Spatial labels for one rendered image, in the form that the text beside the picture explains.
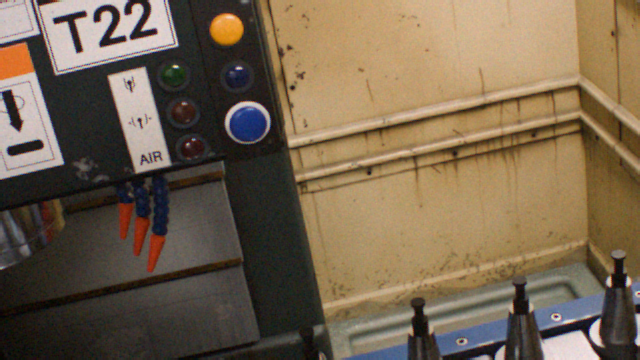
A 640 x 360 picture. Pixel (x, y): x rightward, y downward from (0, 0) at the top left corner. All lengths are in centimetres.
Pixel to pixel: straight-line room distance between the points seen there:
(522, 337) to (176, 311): 78
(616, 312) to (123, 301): 89
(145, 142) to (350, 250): 132
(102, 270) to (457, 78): 83
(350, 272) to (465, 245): 27
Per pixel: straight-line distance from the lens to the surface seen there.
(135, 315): 159
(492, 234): 209
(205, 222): 149
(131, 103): 72
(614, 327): 99
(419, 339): 92
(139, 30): 70
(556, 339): 102
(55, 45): 71
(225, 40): 69
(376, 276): 206
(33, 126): 73
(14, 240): 94
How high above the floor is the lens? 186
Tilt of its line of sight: 27 degrees down
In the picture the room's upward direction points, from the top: 11 degrees counter-clockwise
